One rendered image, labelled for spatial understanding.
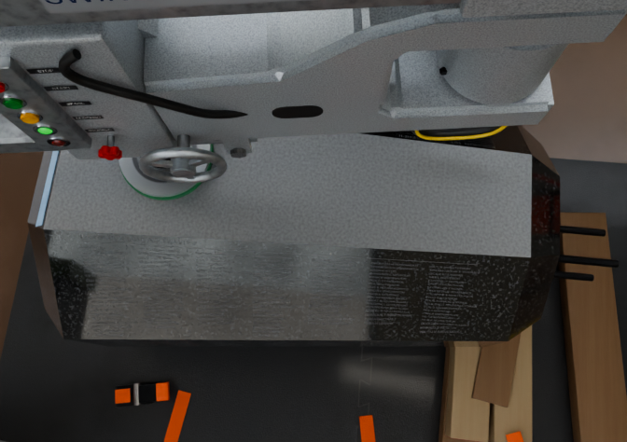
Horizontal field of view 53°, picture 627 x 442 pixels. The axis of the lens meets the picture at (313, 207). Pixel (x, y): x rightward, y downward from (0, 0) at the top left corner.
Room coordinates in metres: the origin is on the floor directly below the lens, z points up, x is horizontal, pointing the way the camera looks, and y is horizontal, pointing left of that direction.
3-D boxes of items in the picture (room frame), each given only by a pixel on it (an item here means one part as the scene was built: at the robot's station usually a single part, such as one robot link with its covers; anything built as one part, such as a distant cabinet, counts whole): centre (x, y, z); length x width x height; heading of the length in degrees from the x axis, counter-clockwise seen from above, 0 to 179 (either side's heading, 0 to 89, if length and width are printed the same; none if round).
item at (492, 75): (0.51, -0.33, 1.34); 0.19 x 0.19 x 0.20
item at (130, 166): (0.55, 0.33, 0.87); 0.21 x 0.21 x 0.01
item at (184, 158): (0.42, 0.22, 1.20); 0.15 x 0.10 x 0.15; 87
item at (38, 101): (0.44, 0.40, 1.37); 0.08 x 0.03 x 0.28; 87
